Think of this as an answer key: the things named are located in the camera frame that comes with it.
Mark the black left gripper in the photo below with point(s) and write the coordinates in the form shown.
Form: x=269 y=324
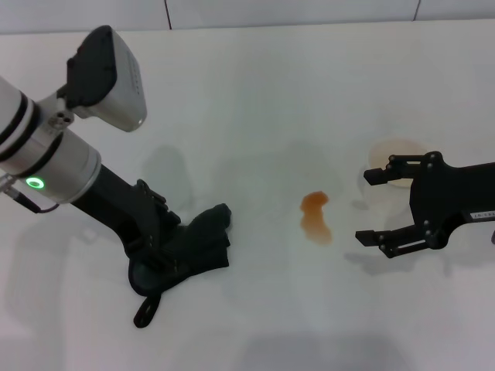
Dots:
x=123 y=208

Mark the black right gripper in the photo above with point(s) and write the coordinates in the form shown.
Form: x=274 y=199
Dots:
x=444 y=197

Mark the dark blue rag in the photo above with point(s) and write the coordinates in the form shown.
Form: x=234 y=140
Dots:
x=209 y=232

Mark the white paper cup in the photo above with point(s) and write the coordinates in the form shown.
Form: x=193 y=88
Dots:
x=394 y=150

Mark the orange-brown liquid stain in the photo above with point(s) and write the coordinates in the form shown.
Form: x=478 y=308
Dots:
x=315 y=224

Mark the silver black wrist camera box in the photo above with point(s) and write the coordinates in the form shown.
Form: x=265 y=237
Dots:
x=123 y=89

